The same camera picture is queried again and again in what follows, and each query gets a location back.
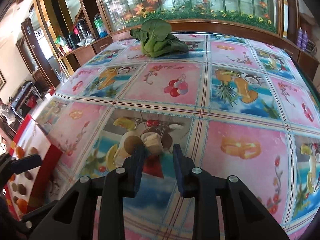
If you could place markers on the brown longan on tray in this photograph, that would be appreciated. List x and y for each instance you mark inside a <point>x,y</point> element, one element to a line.
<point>21,189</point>

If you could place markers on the flower bamboo glass panel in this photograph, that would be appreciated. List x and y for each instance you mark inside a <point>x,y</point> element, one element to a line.
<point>123,14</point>

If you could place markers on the red jujube date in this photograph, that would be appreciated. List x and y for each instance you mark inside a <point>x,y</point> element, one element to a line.
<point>28,175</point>

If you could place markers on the green bok choy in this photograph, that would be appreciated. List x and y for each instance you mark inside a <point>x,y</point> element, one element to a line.
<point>157,40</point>

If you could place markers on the black thermos jug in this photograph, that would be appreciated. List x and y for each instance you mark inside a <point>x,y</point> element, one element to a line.
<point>83,30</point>

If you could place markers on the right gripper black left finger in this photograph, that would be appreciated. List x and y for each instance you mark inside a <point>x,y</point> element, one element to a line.
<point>72,217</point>

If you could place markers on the purple bottles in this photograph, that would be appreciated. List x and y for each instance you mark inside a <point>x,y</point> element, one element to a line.
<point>302,39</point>

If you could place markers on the red-bordered white tray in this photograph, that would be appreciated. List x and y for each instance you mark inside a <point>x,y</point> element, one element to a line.
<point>31,137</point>

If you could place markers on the pale sugarcane piece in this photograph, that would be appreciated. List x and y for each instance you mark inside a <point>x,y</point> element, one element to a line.
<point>153,143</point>

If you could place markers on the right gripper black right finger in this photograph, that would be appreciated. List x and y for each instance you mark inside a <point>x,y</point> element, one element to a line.
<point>227,202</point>

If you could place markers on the person in dark coat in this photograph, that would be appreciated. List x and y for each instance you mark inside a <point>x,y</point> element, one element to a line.
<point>7,112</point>

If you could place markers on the orange mandarin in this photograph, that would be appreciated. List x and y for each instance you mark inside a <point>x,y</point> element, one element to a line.
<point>22,205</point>
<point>20,152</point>

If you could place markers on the brown longan fruit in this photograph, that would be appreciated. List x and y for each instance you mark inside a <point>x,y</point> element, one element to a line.
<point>131,143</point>

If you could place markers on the white sugarcane piece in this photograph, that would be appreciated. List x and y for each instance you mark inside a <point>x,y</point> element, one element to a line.
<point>121,153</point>

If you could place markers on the green plastic bottle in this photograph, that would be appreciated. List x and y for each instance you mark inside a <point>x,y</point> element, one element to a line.
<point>99,24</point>

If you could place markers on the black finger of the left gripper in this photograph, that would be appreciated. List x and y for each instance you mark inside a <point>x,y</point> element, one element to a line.
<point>27,163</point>

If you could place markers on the fruit-pattern pink tablecloth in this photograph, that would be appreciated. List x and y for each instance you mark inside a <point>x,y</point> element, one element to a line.
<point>235,106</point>

